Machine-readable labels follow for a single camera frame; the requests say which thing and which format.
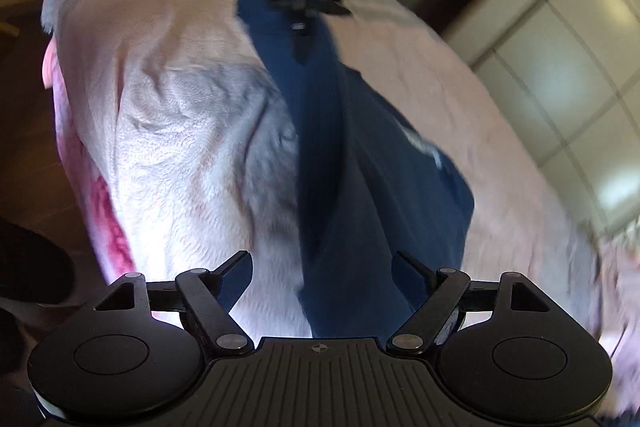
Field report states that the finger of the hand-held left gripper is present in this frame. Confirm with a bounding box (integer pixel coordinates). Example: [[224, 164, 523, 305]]
[[290, 14, 322, 68]]

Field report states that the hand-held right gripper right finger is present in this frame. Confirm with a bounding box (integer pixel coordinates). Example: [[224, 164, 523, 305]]
[[387, 250, 546, 355]]

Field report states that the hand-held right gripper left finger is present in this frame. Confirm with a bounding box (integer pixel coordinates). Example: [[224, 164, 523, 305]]
[[95, 250, 253, 355]]

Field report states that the blue garment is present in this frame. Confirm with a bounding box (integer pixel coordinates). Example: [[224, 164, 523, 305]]
[[236, 0, 476, 340]]

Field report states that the pink patterned sheet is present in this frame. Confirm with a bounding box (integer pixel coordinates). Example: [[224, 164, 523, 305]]
[[41, 41, 137, 280]]

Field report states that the pale pink bed blanket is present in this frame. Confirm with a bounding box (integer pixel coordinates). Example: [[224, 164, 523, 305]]
[[40, 0, 640, 420]]

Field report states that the white wardrobe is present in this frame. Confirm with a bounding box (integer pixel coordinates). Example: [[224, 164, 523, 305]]
[[442, 0, 640, 230]]

